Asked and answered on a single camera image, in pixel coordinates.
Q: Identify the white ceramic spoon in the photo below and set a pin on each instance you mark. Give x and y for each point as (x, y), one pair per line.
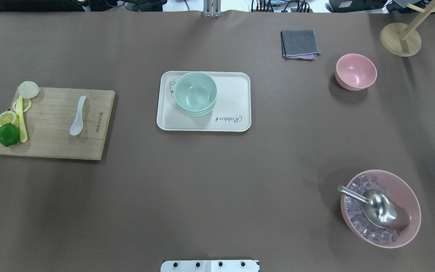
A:
(77, 125)

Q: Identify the small pink bowl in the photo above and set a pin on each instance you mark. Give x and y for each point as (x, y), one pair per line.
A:
(355, 72)

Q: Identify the large pink bowl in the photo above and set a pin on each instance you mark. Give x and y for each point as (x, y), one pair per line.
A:
(401, 194)

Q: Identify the cream rabbit tray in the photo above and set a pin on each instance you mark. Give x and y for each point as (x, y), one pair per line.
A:
(232, 111)

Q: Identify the stacked green bowls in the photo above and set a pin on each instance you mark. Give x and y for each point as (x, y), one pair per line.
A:
(196, 93)

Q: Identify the grey folded cloth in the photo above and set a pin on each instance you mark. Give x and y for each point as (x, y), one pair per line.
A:
(299, 44)

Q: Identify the ice cubes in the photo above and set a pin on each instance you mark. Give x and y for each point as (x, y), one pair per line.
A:
(372, 233)

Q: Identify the wooden cutting board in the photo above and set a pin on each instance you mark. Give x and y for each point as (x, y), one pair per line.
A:
(49, 119)

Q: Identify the metal ice scoop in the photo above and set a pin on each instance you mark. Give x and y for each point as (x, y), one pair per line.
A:
(379, 210)

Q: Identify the lemon slice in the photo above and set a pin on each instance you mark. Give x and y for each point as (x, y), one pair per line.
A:
(27, 104)
(9, 117)

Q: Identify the yellow plastic knife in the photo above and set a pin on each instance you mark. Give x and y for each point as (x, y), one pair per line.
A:
(23, 136)

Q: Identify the wooden mug tree stand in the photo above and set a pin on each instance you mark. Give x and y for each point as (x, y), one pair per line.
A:
(402, 39)

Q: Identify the green lime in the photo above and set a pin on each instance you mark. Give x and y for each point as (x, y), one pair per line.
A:
(9, 134)

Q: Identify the aluminium frame post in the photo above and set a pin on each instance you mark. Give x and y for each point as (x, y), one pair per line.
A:
(212, 8)

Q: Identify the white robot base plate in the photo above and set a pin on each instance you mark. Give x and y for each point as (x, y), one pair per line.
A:
(210, 266)

